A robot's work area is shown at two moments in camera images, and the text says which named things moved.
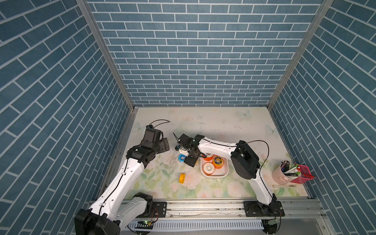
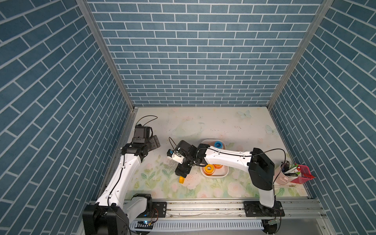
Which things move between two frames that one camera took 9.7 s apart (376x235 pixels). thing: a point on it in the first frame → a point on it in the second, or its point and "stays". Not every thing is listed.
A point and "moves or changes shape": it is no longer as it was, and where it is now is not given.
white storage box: x=222 y=172 stays
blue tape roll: x=181 y=160 moves or changes shape
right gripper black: x=189 y=162 → x=179 y=172
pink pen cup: x=280 y=177 stays
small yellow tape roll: x=181 y=178 stays
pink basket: x=305 y=174 stays
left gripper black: x=164 y=144 → x=154 y=141
